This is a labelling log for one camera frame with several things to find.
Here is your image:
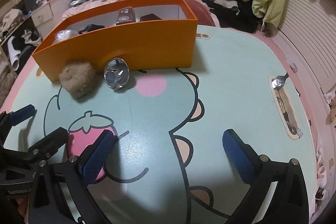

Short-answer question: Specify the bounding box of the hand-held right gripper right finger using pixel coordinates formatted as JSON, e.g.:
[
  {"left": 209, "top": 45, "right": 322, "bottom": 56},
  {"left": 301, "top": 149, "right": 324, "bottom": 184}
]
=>
[{"left": 223, "top": 129, "right": 310, "bottom": 224}]

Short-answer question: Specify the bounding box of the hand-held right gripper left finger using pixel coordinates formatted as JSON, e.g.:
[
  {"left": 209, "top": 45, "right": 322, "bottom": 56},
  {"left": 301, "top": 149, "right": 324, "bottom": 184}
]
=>
[{"left": 51, "top": 130, "right": 117, "bottom": 224}]

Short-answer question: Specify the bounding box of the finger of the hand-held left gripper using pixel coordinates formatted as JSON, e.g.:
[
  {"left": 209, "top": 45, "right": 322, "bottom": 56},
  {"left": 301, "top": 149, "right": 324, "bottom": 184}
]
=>
[
  {"left": 0, "top": 105, "right": 36, "bottom": 146},
  {"left": 28, "top": 127, "right": 69, "bottom": 161}
]

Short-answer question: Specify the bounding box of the orange cardboard box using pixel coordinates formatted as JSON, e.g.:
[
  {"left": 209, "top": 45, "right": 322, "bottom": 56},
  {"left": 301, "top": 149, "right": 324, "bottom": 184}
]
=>
[{"left": 32, "top": 0, "right": 198, "bottom": 82}]

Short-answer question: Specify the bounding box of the white rolled paper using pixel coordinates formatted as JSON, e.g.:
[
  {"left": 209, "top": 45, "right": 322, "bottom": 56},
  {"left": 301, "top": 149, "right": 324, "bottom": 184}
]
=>
[{"left": 7, "top": 36, "right": 21, "bottom": 69}]

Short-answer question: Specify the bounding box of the crumpled foil piece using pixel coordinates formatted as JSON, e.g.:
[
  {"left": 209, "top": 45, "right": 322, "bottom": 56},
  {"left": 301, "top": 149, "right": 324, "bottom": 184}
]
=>
[
  {"left": 270, "top": 73, "right": 289, "bottom": 90},
  {"left": 287, "top": 122, "right": 302, "bottom": 138}
]

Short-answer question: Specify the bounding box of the beige fuzzy ball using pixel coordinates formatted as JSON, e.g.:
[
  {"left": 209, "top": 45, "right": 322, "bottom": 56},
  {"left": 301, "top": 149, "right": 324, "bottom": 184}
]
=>
[{"left": 58, "top": 61, "right": 99, "bottom": 99}]

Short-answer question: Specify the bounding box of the silver metal reflector cup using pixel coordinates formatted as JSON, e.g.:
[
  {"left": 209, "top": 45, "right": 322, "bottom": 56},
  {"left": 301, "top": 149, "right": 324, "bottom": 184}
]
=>
[{"left": 104, "top": 57, "right": 130, "bottom": 90}]

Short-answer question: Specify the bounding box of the clear plastic wrap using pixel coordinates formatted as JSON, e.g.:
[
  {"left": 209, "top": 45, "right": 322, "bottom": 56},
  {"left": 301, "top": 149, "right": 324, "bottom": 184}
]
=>
[{"left": 54, "top": 29, "right": 79, "bottom": 44}]

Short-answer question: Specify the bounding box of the white drawer cabinet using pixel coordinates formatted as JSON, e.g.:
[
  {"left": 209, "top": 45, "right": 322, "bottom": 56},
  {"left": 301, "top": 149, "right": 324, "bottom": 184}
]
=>
[{"left": 31, "top": 0, "right": 62, "bottom": 33}]

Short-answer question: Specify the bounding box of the beige crumpled cloth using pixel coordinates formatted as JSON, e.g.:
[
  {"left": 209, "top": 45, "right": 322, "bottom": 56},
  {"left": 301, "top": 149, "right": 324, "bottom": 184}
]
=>
[{"left": 324, "top": 91, "right": 336, "bottom": 125}]

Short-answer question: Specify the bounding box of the glossy black object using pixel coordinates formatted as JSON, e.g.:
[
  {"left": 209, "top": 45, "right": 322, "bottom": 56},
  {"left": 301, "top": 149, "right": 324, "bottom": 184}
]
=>
[{"left": 79, "top": 24, "right": 105, "bottom": 34}]

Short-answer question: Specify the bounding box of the silver plastic bag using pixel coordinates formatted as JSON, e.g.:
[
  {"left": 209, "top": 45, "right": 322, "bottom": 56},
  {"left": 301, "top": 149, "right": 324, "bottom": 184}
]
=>
[{"left": 69, "top": 0, "right": 92, "bottom": 8}]

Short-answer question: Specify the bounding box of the dark brown packet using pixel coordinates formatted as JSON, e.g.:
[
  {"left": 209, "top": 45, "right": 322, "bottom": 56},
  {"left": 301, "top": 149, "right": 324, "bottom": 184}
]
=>
[{"left": 116, "top": 7, "right": 136, "bottom": 25}]

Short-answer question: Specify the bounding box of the pile of black clothes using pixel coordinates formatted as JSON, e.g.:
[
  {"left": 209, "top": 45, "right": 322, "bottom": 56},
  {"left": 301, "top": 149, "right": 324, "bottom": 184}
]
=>
[{"left": 194, "top": 0, "right": 265, "bottom": 33}]

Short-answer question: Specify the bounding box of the white louvered door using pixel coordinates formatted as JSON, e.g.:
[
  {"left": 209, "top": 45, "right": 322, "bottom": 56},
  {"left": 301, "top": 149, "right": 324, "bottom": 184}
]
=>
[{"left": 276, "top": 0, "right": 336, "bottom": 98}]

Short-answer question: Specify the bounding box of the black flat object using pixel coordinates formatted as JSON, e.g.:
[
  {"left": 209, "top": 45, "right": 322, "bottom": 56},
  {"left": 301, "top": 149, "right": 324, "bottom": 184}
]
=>
[{"left": 140, "top": 13, "right": 163, "bottom": 22}]

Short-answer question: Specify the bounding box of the reddish-brown corduroy pillow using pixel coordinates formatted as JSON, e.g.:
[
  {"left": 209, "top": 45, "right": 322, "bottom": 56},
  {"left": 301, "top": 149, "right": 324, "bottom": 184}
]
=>
[{"left": 188, "top": 0, "right": 213, "bottom": 25}]

